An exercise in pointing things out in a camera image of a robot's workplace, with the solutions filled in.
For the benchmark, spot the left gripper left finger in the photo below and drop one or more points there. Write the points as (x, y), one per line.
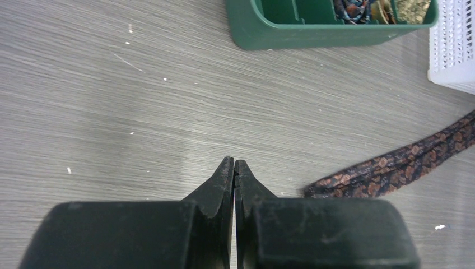
(194, 232)

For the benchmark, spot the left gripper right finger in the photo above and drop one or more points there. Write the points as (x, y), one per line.
(273, 232)

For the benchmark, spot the brown paisley tie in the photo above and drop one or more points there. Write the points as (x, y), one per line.
(391, 171)

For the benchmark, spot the green compartment tray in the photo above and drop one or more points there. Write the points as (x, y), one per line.
(262, 25)

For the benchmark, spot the rolled colourful striped tie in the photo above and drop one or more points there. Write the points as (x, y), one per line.
(352, 12)

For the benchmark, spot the white plastic basket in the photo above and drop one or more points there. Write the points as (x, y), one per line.
(451, 43)

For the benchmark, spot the rolled orange brown tie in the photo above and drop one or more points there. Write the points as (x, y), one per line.
(382, 12)

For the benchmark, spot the rolled olive gold tie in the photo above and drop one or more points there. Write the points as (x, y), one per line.
(412, 11)

